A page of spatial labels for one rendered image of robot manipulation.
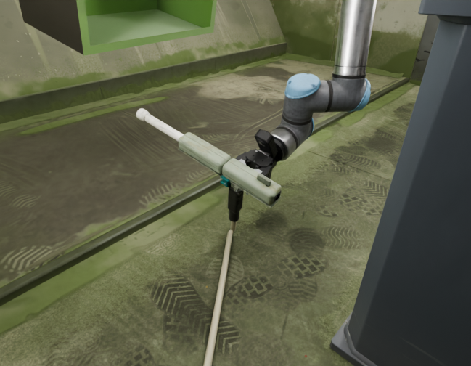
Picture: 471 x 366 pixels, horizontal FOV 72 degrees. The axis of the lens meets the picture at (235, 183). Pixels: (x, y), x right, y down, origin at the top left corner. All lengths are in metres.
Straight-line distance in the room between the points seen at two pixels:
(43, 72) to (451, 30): 1.83
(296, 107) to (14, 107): 1.42
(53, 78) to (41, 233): 1.10
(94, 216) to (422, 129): 0.90
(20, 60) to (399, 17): 2.36
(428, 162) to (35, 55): 1.88
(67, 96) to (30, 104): 0.18
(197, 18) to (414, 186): 1.26
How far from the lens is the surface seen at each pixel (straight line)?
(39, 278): 0.96
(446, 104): 0.46
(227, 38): 2.74
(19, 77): 1.98
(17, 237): 1.10
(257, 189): 0.76
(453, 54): 0.45
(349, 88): 0.98
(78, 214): 1.11
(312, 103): 0.95
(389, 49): 2.82
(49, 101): 1.98
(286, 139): 0.95
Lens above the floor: 0.65
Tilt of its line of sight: 32 degrees down
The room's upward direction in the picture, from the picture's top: straight up
